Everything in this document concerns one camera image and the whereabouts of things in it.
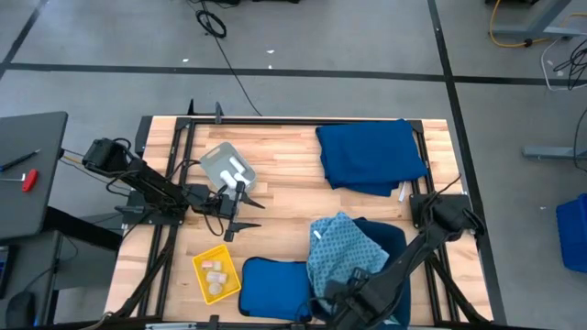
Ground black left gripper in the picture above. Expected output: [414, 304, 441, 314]
[196, 181, 266, 243]

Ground teal patterned cloth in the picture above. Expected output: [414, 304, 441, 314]
[305, 211, 391, 313]

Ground dark blue cloth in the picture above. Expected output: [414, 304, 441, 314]
[315, 118, 430, 197]

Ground yellow plastic bin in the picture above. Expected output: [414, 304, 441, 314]
[191, 244, 243, 306]

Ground navy white fabric basket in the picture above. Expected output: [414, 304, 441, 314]
[311, 217, 412, 329]

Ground blue cushion with black edging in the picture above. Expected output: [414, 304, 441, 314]
[237, 256, 317, 322]

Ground dark grey side table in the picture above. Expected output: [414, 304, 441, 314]
[0, 111, 69, 242]

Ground black pen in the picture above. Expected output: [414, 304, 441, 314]
[0, 148, 41, 173]

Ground blue plastic crate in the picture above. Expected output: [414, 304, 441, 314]
[556, 192, 587, 274]

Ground black computer mouse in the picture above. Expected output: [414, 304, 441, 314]
[5, 291, 37, 329]

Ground grey desk foot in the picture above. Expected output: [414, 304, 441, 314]
[522, 145, 587, 161]

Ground grey desk leg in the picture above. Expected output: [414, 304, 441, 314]
[485, 0, 587, 40]

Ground grey plastic caddy with handle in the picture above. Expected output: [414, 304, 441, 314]
[199, 141, 258, 193]

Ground black coiled floor cable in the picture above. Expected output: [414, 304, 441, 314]
[195, 0, 263, 117]

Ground red handled hex key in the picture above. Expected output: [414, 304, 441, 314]
[0, 168, 39, 193]

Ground yellow cable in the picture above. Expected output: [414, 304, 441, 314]
[488, 0, 587, 50]

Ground white cable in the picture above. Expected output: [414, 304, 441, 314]
[539, 35, 587, 93]

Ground black cable bundle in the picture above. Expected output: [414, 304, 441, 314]
[552, 38, 587, 92]

